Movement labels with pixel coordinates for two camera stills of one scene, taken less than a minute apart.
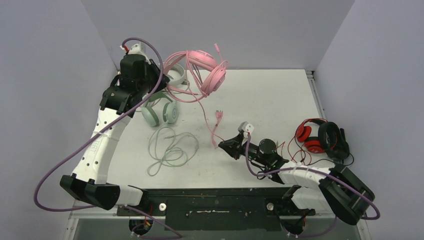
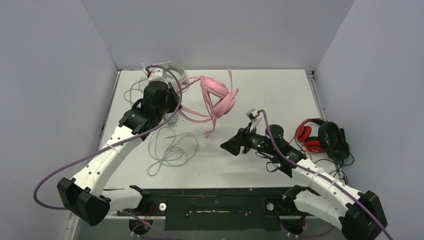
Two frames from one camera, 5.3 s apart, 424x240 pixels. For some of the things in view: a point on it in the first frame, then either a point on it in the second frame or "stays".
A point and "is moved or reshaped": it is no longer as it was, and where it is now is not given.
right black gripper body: (240, 143) → (242, 141)
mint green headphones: (170, 110) is moved or reshaped
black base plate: (254, 209) stays
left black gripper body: (145, 84) → (170, 106)
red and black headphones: (321, 135) stays
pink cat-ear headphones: (195, 74) → (220, 99)
